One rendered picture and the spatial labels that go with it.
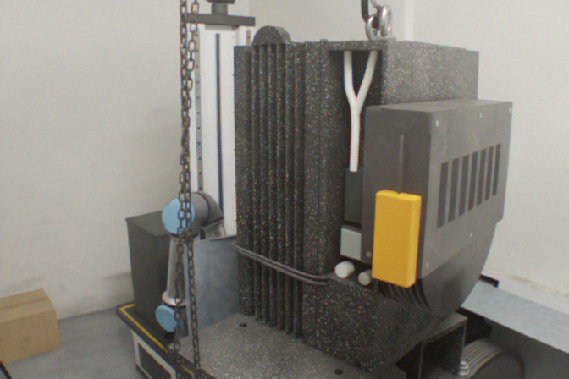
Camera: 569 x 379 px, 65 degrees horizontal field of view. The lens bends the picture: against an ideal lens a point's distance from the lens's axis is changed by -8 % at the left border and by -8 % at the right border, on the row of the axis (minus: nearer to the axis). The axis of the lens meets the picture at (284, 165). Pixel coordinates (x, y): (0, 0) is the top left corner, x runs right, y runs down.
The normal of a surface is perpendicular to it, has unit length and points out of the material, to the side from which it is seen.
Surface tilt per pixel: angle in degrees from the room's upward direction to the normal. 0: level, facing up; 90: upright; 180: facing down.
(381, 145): 90
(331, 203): 90
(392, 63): 90
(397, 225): 90
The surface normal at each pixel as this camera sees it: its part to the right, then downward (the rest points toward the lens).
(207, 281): 0.71, 0.14
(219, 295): 0.44, 0.18
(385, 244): -0.68, 0.14
